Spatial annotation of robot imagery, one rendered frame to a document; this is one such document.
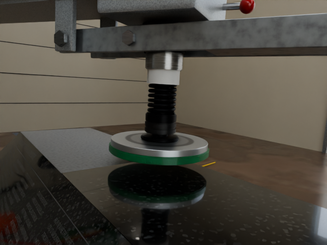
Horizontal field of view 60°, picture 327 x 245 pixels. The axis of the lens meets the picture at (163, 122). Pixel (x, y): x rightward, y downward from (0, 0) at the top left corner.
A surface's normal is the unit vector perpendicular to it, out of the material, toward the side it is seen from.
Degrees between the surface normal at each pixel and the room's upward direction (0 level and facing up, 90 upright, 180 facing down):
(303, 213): 0
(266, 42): 90
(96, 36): 90
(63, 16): 90
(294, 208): 0
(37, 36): 90
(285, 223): 0
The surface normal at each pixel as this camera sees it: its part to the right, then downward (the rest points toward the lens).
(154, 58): -0.50, 0.09
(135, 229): 0.06, -0.99
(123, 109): 0.66, 0.15
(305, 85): -0.75, 0.05
